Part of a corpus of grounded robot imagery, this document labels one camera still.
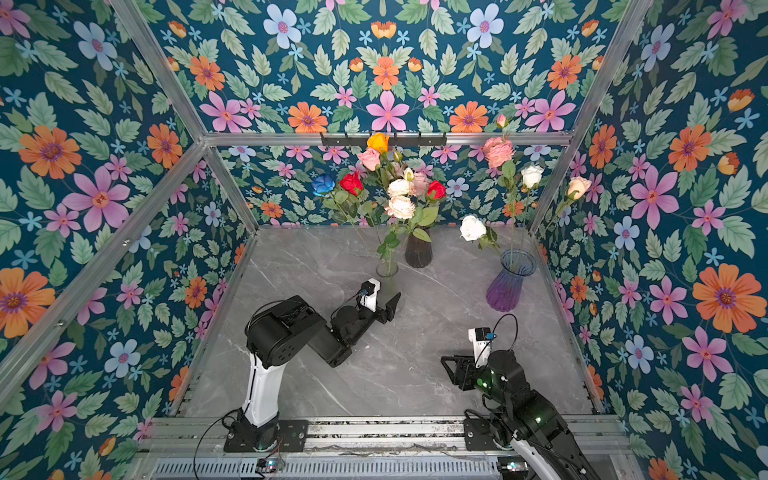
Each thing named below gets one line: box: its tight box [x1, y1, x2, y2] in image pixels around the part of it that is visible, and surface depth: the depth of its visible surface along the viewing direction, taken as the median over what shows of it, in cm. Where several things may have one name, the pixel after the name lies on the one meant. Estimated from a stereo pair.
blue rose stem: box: [312, 174, 385, 271], surface depth 73 cm
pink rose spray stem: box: [358, 148, 389, 180], surface depth 82 cm
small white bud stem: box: [522, 165, 544, 241], surface depth 76 cm
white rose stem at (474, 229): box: [459, 215, 501, 253], surface depth 66 cm
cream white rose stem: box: [538, 176, 592, 238], surface depth 73 cm
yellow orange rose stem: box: [367, 133, 395, 174], surface depth 87 cm
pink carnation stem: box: [484, 114, 516, 253], surface depth 77 cm
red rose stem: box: [340, 172, 390, 271], surface depth 76 cm
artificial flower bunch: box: [357, 135, 447, 277], surface depth 80 cm
